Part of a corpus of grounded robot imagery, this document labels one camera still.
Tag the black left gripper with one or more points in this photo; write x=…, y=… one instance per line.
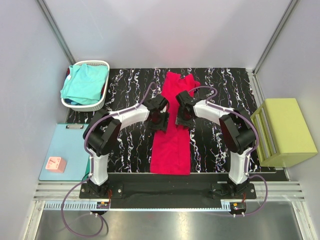
x=158, y=125

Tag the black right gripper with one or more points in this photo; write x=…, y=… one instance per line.
x=179, y=120

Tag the pink t shirt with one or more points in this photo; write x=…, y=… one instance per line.
x=171, y=154

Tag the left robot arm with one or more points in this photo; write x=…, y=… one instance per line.
x=102, y=133

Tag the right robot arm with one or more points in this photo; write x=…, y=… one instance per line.
x=239, y=134

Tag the white laundry basket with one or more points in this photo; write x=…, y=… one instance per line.
x=99, y=105

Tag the turquoise t shirt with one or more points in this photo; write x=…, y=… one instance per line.
x=85, y=84

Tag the green cutting mat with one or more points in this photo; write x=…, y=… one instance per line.
x=88, y=169

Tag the blue t shirt in basket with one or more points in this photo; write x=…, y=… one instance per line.
x=71, y=102

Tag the light blue clipboard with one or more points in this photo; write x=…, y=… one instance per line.
x=67, y=142

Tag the yellow green drawer box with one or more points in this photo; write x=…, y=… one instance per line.
x=284, y=137

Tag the red t shirt in basket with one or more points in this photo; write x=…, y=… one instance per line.
x=67, y=75

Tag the pink numbered block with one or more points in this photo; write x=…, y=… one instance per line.
x=56, y=164

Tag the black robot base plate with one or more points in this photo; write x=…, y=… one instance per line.
x=166, y=192

